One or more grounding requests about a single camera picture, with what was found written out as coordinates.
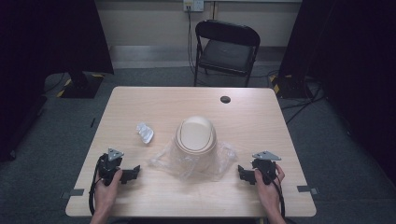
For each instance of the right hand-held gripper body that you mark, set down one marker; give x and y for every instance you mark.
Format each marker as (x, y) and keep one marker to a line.
(266, 168)

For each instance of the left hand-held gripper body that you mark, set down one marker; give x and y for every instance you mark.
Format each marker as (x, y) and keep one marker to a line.
(109, 166)

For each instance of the person's right hand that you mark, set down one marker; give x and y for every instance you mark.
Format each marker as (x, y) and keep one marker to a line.
(267, 191)

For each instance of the person's left hand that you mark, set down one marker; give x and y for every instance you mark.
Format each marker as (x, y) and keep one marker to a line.
(106, 193)

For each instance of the clear plastic bag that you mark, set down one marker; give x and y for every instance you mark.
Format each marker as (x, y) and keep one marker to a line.
(165, 161)

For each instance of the crumpled white wrapper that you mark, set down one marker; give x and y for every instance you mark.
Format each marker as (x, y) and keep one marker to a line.
(145, 133)

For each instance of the grey tape strip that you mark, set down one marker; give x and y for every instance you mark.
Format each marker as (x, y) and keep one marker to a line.
(73, 193)
(306, 189)

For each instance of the beige swing-lid trash bin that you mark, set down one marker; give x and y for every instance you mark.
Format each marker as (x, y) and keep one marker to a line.
(196, 137)

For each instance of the black stand base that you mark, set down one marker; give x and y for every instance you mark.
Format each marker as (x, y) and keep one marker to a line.
(80, 85)
(288, 87)

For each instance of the black folding chair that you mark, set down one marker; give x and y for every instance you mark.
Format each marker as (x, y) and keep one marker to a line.
(225, 53)

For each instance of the dark curtain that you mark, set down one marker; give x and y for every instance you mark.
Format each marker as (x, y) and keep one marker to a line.
(46, 46)
(348, 62)

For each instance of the white wall socket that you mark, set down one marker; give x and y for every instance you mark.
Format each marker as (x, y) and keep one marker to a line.
(193, 5)

